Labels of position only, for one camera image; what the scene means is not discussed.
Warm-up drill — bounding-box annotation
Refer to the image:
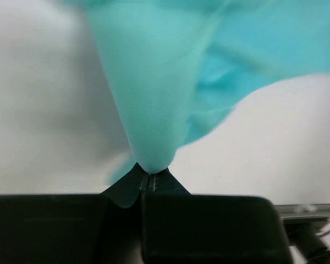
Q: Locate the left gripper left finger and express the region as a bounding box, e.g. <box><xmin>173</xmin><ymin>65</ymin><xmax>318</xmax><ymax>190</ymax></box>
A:
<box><xmin>0</xmin><ymin>165</ymin><xmax>149</xmax><ymax>263</ymax></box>

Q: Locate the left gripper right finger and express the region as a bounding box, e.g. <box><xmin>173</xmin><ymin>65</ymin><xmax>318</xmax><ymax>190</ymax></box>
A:
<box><xmin>141</xmin><ymin>170</ymin><xmax>293</xmax><ymax>263</ymax></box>

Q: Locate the teal t shirt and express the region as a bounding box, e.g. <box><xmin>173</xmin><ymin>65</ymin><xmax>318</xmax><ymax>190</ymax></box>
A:
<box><xmin>84</xmin><ymin>0</ymin><xmax>330</xmax><ymax>207</ymax></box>

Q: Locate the aluminium rail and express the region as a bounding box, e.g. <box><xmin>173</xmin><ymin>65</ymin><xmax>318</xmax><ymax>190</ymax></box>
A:
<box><xmin>275</xmin><ymin>203</ymin><xmax>330</xmax><ymax>220</ymax></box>

